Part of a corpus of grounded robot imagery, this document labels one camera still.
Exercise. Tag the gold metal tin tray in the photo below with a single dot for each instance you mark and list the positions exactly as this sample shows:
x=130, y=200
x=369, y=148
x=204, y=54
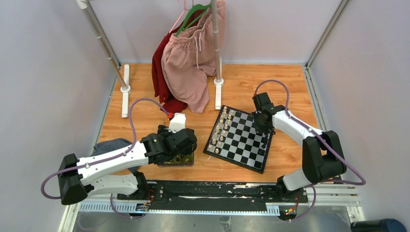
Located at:
x=179, y=161

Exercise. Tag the green clothes hanger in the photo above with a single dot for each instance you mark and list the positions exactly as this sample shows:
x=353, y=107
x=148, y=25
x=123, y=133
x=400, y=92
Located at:
x=187, y=21

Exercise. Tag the dark red garment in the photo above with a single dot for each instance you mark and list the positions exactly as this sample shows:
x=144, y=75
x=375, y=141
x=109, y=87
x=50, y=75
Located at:
x=170, y=103

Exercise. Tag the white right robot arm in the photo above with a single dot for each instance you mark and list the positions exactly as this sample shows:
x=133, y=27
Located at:
x=319, y=148

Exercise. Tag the grey blue cloth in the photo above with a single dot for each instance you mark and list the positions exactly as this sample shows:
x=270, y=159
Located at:
x=109, y=146

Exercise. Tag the black and white chessboard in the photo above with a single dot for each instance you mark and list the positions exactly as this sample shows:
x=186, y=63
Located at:
x=241, y=145

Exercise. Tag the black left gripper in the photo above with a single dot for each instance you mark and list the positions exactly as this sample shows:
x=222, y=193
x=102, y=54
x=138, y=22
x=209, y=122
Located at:
x=163, y=131

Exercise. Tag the dark blue cylinder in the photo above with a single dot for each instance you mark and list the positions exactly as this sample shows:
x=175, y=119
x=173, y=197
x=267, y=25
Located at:
x=382, y=225

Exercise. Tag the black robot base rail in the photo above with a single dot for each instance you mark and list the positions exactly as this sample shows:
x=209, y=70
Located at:
x=221, y=198

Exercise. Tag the pink shorts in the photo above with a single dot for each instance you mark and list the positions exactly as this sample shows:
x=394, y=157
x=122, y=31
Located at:
x=188, y=60

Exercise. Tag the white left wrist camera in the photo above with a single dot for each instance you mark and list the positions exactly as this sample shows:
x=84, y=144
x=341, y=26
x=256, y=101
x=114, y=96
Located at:
x=177, y=123

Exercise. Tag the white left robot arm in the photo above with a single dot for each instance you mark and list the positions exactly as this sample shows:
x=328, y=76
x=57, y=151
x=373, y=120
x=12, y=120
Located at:
x=80, y=178

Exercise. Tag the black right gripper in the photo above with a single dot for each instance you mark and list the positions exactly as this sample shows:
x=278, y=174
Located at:
x=259, y=129

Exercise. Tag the pink clothes hanger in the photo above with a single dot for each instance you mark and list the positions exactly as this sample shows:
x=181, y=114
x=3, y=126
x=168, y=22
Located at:
x=176, y=25

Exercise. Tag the white clothes rack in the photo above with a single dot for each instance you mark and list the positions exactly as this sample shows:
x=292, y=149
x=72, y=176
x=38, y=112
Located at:
x=124, y=79

